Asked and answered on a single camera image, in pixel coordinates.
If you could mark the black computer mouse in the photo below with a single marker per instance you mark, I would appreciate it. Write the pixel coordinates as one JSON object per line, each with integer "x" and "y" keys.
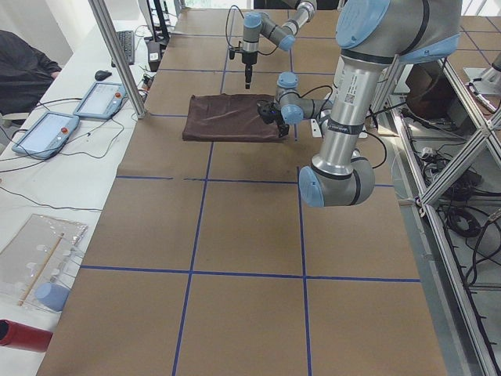
{"x": 101, "y": 75}

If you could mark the near teach pendant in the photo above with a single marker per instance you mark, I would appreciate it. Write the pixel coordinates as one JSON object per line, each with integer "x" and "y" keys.
{"x": 47, "y": 136}

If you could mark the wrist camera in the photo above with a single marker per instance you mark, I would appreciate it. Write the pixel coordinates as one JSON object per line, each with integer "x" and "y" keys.
{"x": 266, "y": 111}
{"x": 234, "y": 50}

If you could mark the light blue cap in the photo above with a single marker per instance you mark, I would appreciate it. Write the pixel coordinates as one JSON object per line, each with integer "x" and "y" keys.
{"x": 53, "y": 296}

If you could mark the clear plastic bag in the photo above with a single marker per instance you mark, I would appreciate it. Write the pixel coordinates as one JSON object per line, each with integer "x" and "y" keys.
{"x": 22, "y": 256}

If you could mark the far teach pendant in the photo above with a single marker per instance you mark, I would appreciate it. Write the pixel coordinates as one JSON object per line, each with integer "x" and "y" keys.
{"x": 102, "y": 101}

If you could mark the red cylinder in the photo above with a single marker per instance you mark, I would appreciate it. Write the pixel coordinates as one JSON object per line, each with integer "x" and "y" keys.
{"x": 20, "y": 336}

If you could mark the aluminium frame post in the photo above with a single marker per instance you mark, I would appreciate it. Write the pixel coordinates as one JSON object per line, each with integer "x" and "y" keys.
{"x": 107, "y": 29}

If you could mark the white camera mast base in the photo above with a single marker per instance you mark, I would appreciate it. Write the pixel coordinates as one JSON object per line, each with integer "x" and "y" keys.
{"x": 352, "y": 95}

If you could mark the aluminium side frame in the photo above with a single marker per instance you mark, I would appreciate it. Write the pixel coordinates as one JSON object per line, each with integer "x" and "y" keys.
{"x": 447, "y": 117}

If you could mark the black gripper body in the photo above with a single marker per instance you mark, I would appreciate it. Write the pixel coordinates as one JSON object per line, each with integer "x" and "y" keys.
{"x": 248, "y": 59}
{"x": 272, "y": 117}

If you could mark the black keyboard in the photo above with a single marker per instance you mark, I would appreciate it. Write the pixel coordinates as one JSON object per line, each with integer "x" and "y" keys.
{"x": 127, "y": 43}

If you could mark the wooden stick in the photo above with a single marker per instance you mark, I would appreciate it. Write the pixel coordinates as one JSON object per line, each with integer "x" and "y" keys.
{"x": 40, "y": 270}

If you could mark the dark brown t-shirt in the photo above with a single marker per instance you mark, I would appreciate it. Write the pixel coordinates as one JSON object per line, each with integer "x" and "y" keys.
{"x": 228, "y": 118}

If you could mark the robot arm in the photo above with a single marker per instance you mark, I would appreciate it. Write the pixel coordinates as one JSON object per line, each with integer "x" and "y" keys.
{"x": 371, "y": 34}
{"x": 259, "y": 24}

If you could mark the brown paper table cover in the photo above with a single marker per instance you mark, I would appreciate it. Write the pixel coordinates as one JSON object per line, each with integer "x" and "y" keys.
{"x": 206, "y": 261}

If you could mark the black label box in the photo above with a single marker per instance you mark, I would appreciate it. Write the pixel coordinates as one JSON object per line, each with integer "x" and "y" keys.
{"x": 154, "y": 55}

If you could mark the teach pendant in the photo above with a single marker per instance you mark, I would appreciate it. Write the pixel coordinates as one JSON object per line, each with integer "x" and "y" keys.
{"x": 102, "y": 101}
{"x": 47, "y": 136}

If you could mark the seated person in black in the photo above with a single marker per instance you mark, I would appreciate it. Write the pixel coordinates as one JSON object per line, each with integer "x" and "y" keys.
{"x": 26, "y": 74}

